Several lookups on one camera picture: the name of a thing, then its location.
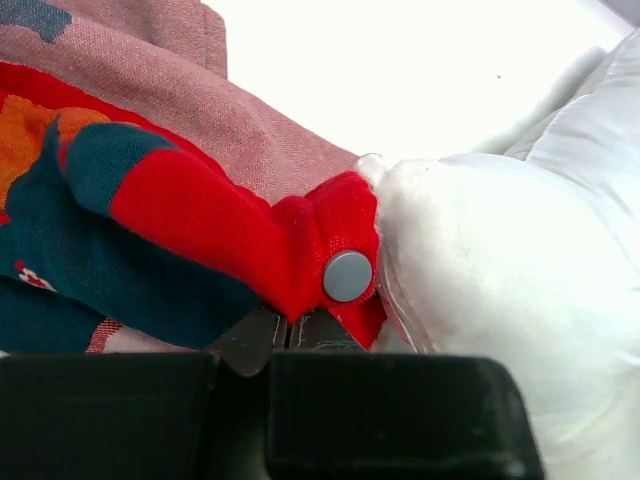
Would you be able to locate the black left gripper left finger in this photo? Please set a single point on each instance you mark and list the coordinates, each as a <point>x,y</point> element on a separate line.
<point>139,416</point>

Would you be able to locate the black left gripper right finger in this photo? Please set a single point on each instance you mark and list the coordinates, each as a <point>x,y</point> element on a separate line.
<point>335,411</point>

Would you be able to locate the red patterned pillowcase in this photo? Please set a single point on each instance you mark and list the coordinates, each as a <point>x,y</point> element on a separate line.
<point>148,204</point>

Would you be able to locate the white pillow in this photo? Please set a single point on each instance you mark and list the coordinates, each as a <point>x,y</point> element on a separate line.
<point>531,258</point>

